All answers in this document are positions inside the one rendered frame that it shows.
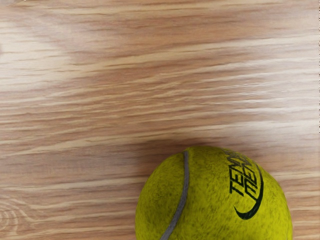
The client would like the yellow-green tennis ball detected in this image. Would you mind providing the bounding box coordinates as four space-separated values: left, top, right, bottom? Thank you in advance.
134 145 294 240

